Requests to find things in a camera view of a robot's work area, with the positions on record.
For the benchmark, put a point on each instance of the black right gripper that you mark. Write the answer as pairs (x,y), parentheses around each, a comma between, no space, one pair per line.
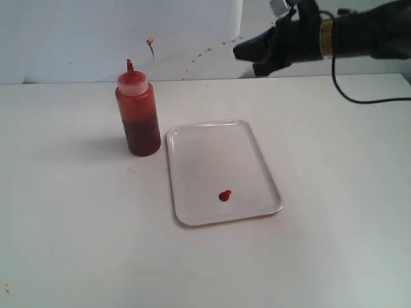
(293,39)

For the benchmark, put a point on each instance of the red sauce squeeze bottle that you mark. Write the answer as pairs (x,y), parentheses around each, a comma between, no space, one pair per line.
(137,107)

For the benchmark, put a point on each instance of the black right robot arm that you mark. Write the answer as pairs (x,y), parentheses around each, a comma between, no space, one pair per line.
(382,33)

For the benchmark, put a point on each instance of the red sauce blob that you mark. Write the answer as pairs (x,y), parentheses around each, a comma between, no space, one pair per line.
(224,196)

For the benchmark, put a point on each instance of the white rectangular tray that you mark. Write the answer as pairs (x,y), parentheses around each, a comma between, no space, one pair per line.
(207,159)

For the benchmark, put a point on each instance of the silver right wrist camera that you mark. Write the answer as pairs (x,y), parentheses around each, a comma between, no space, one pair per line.
(280,7)

